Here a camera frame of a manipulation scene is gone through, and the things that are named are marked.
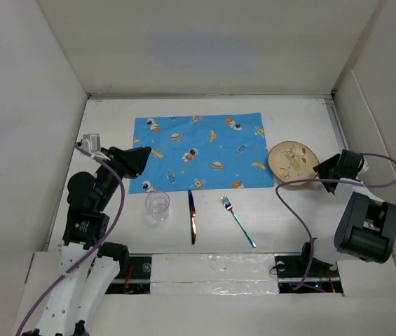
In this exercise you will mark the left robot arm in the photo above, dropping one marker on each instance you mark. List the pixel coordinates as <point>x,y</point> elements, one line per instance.
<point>88,263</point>

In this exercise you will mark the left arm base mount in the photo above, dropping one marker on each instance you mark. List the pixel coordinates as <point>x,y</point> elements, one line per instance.
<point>135,279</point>

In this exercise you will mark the beige ceramic plate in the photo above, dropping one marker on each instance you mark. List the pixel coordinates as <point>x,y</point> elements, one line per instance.
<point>292,161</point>

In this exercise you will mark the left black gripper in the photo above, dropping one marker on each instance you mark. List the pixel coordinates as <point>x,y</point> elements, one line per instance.
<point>130,163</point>

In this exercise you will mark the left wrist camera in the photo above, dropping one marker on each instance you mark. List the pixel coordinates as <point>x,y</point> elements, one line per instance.
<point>90,143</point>

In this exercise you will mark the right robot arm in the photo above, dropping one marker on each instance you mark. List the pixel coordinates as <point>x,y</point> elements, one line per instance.
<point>367,228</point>

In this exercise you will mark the blue space-print cloth placemat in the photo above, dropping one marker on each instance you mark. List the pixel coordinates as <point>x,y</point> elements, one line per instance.
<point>202,153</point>

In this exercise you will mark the iridescent fork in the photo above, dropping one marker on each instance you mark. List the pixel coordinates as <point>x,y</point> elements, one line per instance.
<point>229,207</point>

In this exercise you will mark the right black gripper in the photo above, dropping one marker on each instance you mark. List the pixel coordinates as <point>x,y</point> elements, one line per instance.
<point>322,167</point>

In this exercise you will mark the iridescent table knife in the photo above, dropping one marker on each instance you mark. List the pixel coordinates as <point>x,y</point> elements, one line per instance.
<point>192,213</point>

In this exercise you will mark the clear plastic cup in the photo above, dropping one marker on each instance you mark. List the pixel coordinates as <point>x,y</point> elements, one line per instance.
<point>157,206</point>

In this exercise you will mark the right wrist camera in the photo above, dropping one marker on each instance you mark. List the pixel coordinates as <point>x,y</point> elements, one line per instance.
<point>363,167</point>

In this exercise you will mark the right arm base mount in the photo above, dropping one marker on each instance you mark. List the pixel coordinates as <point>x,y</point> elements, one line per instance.
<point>289,269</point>

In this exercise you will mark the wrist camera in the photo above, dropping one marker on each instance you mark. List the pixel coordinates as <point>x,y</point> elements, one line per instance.
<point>363,167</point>
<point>90,143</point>

